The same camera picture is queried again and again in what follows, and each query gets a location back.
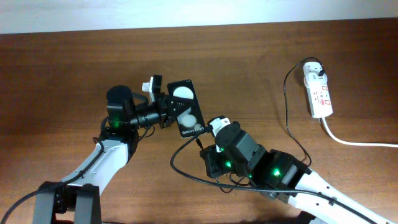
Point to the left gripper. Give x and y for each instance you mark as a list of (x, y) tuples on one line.
[(166, 112)]

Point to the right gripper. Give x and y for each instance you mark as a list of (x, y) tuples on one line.
[(211, 154)]

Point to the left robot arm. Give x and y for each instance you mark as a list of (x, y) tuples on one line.
[(117, 142)]

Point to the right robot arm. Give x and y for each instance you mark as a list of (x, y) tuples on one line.
[(279, 175)]

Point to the white USB charger plug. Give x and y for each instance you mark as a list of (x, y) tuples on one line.
[(313, 79)]

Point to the white power strip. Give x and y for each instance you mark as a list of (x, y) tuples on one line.
[(318, 96)]

